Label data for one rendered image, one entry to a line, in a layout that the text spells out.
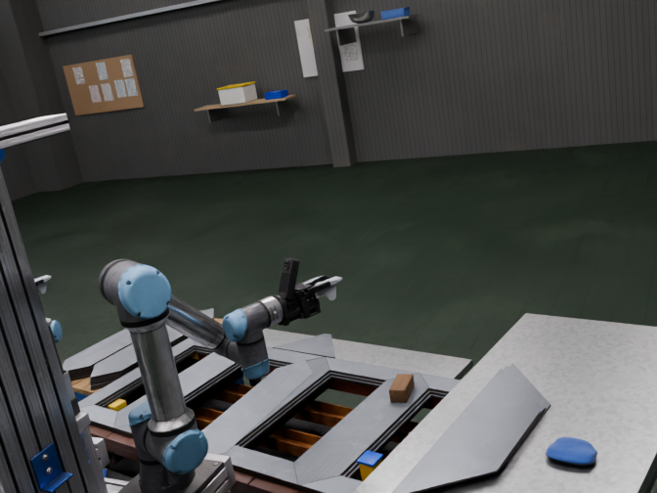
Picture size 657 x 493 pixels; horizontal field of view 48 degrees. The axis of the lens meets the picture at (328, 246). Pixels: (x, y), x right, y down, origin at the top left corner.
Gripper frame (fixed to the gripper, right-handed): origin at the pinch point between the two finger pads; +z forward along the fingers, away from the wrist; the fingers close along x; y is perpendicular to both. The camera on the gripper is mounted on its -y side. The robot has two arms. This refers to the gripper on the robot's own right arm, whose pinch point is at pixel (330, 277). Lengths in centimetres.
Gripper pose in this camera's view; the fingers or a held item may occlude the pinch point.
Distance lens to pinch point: 211.6
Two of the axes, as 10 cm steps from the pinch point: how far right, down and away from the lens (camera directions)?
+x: 5.9, 0.0, -8.1
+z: 7.7, -3.0, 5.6
